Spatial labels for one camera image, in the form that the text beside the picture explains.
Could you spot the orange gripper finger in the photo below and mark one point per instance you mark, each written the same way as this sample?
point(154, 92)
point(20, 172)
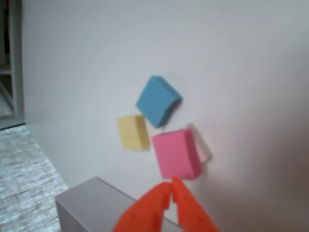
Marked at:
point(190, 215)

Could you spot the orange gripper finger with sticker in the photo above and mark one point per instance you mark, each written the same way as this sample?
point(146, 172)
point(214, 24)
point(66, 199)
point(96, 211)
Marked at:
point(144, 212)

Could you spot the pink foam cuboid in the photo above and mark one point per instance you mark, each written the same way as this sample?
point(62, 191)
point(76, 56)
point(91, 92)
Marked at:
point(173, 154)

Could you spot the white cardboard bin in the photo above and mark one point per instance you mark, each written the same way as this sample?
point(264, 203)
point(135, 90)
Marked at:
point(91, 203)

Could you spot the white foam cuboid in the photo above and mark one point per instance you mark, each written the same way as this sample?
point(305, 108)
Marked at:
point(204, 149)

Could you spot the yellow foam cuboid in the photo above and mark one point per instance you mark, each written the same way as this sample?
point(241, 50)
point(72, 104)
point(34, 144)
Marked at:
point(131, 134)

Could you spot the blue foam cuboid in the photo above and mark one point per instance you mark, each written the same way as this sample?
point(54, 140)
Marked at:
point(154, 101)

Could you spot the grey furniture frame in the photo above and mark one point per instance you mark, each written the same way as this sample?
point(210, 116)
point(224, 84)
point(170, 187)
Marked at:
point(17, 60)

